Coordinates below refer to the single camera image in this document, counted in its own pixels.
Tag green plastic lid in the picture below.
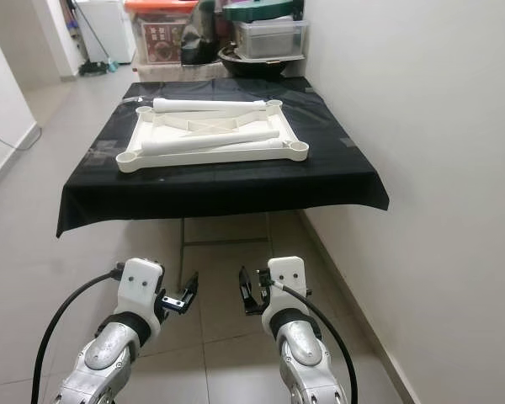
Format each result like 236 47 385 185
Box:
221 0 295 24

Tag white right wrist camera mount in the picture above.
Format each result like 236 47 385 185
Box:
265 256 310 319

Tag clear plastic storage box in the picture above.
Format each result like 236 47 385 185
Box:
231 19 310 61

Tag black wall cable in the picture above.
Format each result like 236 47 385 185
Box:
0 125 39 161

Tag mop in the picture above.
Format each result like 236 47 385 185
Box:
72 0 119 78

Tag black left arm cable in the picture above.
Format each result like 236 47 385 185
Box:
31 268 124 404

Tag black tablecloth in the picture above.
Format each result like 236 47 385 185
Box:
56 77 390 238

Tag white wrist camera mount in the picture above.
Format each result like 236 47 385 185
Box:
265 256 310 319
118 258 166 325

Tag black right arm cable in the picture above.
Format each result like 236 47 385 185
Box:
272 282 360 404

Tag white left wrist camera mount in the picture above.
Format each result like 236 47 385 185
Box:
118 258 166 325

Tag grey metal table frame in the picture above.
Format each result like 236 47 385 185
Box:
178 215 279 291

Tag white plastic table leg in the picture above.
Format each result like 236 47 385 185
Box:
140 129 281 157
152 98 268 114

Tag dark bag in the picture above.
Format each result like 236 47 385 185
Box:
178 0 221 66

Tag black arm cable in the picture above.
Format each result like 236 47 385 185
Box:
31 268 124 404
272 282 360 404

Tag grey stone ledge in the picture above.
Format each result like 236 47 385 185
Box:
135 61 224 83

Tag black wok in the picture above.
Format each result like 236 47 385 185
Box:
217 46 291 81

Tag white plastic table top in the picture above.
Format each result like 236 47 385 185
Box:
115 98 310 174

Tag orange lid storage box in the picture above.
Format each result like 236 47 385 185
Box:
125 0 196 66

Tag white cabinet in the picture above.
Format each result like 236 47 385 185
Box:
72 0 136 66

